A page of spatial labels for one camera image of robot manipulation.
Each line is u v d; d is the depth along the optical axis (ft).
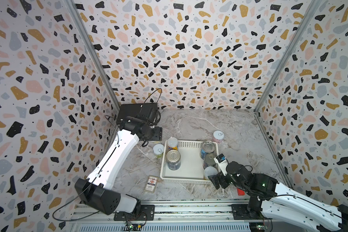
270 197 1.60
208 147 2.89
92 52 2.80
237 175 1.74
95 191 1.24
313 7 2.35
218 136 3.28
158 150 3.01
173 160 2.68
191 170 2.87
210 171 2.66
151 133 2.19
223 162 2.12
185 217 2.40
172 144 2.81
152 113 1.90
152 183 2.69
